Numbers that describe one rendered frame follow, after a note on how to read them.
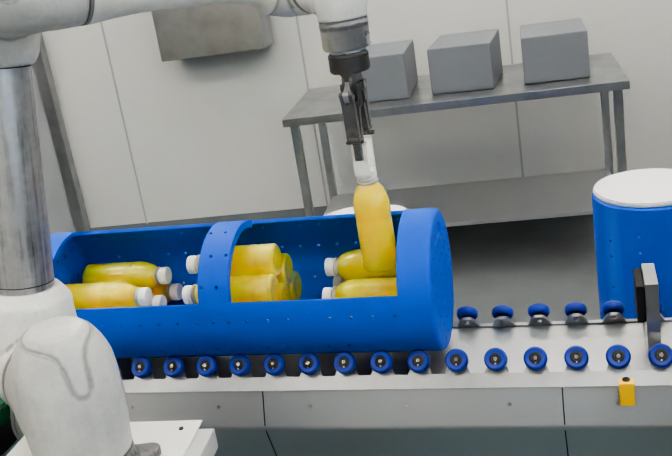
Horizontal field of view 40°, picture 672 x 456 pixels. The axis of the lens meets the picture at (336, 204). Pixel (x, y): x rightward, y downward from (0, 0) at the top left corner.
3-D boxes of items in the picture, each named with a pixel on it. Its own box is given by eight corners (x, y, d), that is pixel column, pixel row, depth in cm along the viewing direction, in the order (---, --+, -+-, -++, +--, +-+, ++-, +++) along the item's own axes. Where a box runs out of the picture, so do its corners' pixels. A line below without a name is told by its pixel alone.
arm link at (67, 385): (51, 493, 137) (17, 361, 130) (16, 447, 151) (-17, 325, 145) (151, 449, 145) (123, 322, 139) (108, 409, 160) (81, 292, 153)
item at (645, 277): (662, 358, 174) (658, 284, 169) (639, 359, 175) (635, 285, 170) (657, 334, 183) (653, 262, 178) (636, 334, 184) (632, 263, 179)
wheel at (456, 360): (467, 347, 177) (468, 349, 179) (444, 348, 178) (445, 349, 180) (467, 370, 176) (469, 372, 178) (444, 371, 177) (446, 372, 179)
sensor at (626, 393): (636, 406, 165) (635, 382, 164) (619, 406, 166) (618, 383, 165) (633, 384, 172) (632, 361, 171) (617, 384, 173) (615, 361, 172)
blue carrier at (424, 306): (442, 377, 176) (424, 240, 167) (42, 384, 199) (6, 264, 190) (458, 309, 202) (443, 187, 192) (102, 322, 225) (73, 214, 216)
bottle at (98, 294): (56, 283, 198) (134, 279, 193) (74, 284, 205) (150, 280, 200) (56, 316, 197) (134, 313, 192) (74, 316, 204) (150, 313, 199)
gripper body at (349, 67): (362, 52, 162) (369, 103, 165) (372, 43, 170) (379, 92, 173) (321, 56, 165) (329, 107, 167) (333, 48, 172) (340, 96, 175)
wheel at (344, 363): (354, 350, 183) (357, 352, 185) (332, 350, 184) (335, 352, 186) (354, 373, 182) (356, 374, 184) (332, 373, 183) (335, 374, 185)
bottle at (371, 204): (375, 277, 176) (360, 184, 170) (357, 268, 182) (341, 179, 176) (406, 265, 179) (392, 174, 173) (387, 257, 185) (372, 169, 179)
